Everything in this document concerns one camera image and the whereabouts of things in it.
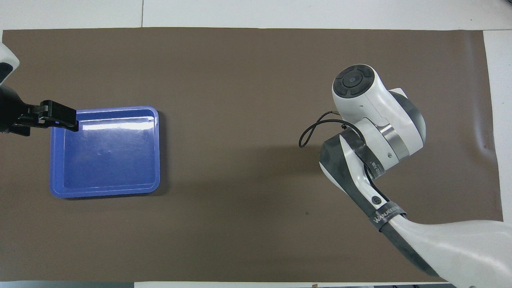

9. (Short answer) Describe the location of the blue plastic tray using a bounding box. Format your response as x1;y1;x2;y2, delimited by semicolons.
50;106;160;199

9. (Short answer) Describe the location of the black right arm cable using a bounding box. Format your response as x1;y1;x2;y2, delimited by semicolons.
299;111;400;208

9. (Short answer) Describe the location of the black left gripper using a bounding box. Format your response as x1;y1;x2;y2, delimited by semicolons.
0;86;79;136

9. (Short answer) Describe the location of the brown table mat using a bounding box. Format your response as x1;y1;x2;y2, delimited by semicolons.
0;27;504;282

